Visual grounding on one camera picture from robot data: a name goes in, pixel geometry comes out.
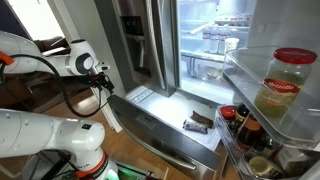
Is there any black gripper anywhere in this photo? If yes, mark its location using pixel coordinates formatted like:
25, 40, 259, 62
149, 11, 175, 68
88, 72, 114, 94

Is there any white blue food pack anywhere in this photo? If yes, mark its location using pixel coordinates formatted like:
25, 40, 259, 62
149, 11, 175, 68
183, 120, 208, 134

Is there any red burrito food pack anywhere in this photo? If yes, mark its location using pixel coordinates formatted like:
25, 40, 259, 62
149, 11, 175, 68
191, 112, 213, 128

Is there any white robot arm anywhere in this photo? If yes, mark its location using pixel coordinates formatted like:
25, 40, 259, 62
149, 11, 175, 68
0, 31, 119, 180

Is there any stainless steel fridge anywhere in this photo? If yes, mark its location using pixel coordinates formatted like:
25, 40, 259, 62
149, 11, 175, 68
94, 0, 320, 104

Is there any brown leather couch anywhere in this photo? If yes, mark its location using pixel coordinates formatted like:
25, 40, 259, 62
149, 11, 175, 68
34, 36, 71, 56

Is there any open freezer drawer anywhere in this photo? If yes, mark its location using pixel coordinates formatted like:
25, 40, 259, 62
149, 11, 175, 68
109, 87, 223, 180

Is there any water bottle left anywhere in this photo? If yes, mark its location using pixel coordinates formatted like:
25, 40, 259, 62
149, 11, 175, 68
202, 27, 211, 52

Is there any water bottle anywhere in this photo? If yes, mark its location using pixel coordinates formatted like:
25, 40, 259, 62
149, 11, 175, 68
202, 27, 211, 52
218, 25, 230, 54
210, 24, 219, 53

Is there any water bottle middle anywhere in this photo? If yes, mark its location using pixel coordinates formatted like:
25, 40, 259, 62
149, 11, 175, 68
210, 24, 219, 53

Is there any red cap sauce bottle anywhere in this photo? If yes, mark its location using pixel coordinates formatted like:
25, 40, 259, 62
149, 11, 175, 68
220, 106, 235, 123

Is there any water bottle right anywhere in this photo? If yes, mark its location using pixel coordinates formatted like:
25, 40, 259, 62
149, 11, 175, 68
218, 25, 230, 54

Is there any white paper cup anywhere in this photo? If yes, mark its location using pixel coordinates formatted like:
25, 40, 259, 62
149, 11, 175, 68
224, 38, 239, 52

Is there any dark soy sauce bottle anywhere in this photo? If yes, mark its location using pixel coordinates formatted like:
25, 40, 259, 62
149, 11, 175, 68
229, 104, 249, 132

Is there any orange cap dark bottle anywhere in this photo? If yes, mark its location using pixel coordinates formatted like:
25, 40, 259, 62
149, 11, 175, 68
237, 116, 261, 151

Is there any clear lower door bin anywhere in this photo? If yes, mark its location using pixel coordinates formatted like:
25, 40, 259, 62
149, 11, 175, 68
214, 103, 320, 180

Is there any clear door bin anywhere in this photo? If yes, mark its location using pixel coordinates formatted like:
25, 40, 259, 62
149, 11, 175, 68
214, 103, 320, 180
223, 46, 320, 151

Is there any yellow lid jar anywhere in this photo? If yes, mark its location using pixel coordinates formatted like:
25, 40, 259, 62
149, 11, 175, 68
249, 156, 284, 179

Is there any clear upper door bin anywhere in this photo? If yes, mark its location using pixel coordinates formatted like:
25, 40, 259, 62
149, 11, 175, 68
223, 46, 320, 151

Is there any pesto jar red lid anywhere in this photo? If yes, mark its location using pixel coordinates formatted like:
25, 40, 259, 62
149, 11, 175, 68
254, 48, 317, 117

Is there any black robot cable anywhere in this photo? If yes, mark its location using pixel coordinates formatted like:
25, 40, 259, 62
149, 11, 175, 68
0, 53, 113, 119

